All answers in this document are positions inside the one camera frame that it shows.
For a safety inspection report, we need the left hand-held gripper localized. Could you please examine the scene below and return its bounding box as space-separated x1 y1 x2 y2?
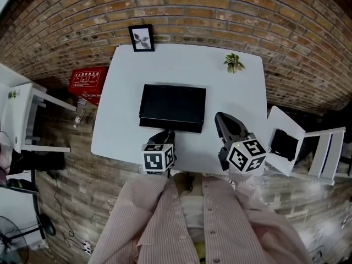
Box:
141 130 177 174

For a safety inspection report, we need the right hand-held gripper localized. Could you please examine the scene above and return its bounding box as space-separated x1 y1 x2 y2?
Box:
214 112 268 174

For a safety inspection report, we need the black box drawer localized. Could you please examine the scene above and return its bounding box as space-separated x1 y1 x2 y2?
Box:
139 117 205 134

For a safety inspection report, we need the black box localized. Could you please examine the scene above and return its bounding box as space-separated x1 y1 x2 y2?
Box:
139 84 207 127

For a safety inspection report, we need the person's left forearm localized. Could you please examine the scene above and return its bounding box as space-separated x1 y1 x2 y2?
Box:
120 171 172 214

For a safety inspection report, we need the red cardboard box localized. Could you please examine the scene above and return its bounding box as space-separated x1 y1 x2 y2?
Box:
67 66 110 107

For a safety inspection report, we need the black pouch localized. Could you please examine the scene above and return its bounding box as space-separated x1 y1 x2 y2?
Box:
270 129 300 162

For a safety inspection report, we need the person's striped pink shirt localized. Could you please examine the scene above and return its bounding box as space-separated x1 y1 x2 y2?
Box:
87 171 315 264

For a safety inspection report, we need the white chair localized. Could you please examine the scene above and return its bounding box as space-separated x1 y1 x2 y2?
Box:
265 105 347 186

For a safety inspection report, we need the clear plastic bottle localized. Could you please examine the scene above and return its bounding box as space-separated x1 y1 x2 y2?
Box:
73 108 86 129

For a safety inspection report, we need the small green potted plant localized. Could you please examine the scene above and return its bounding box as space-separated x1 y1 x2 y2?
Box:
223 52 246 74

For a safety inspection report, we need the white power strip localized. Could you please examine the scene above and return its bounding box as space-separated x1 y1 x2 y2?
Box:
81 240 93 256

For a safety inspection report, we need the black stand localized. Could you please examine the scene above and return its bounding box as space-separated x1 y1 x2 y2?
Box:
29 168 57 238

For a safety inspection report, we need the white shelf unit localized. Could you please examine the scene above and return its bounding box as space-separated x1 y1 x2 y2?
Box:
0 63 78 154

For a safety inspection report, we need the pink cloth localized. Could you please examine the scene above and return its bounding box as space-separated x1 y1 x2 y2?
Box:
0 130 23 176

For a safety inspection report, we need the black floor fan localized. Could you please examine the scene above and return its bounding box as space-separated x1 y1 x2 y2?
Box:
0 216 30 264

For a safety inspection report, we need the black cable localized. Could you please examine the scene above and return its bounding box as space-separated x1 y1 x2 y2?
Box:
46 170 84 248

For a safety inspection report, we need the black picture frame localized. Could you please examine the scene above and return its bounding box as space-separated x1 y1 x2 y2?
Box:
128 24 156 53

